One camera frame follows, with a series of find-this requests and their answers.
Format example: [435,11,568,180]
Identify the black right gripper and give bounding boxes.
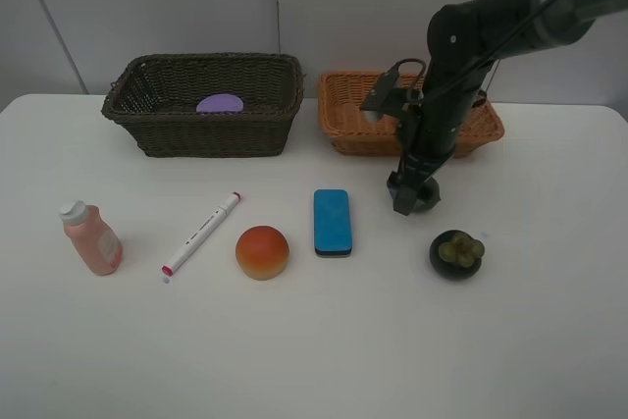
[387,89,478,216]

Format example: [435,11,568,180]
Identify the dark purple mangosteen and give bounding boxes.
[429,230,486,282]

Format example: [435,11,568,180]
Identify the purple lidded round container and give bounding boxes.
[195,93,244,114]

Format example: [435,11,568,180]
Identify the green lime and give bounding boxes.
[412,178,441,213]

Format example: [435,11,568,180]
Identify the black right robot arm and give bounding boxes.
[362,0,627,215]

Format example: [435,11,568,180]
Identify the blue whiteboard eraser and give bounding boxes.
[313,189,353,257]

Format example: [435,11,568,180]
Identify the orange wicker basket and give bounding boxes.
[318,72,505,158]

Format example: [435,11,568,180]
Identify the orange round bread bun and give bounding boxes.
[235,226,289,281]

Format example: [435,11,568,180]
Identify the white marker red caps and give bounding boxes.
[161,192,241,278]

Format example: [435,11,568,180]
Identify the dark brown wicker basket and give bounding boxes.
[101,52,304,158]

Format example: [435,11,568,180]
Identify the pink bottle white cap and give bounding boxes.
[59,200,124,276]

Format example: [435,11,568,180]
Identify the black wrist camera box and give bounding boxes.
[360,58,427,123]

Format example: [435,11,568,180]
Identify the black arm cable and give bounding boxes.
[421,0,628,106]

